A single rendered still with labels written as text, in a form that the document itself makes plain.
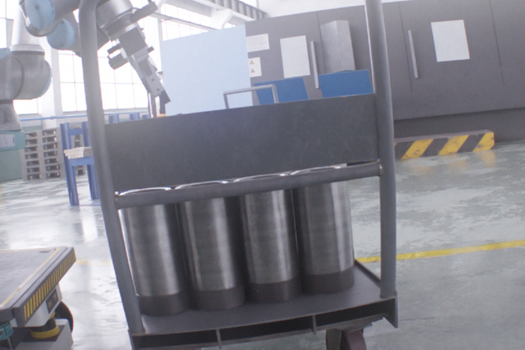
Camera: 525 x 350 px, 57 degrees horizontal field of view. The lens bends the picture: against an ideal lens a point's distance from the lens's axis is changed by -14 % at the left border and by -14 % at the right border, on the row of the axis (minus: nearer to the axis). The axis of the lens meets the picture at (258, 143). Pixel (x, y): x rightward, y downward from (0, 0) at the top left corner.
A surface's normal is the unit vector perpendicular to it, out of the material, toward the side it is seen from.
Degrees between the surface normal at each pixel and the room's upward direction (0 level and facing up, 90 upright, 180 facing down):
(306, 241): 90
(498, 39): 86
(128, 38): 97
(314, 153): 98
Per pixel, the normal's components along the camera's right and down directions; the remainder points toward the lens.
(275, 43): -0.32, 0.01
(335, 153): 0.13, 0.17
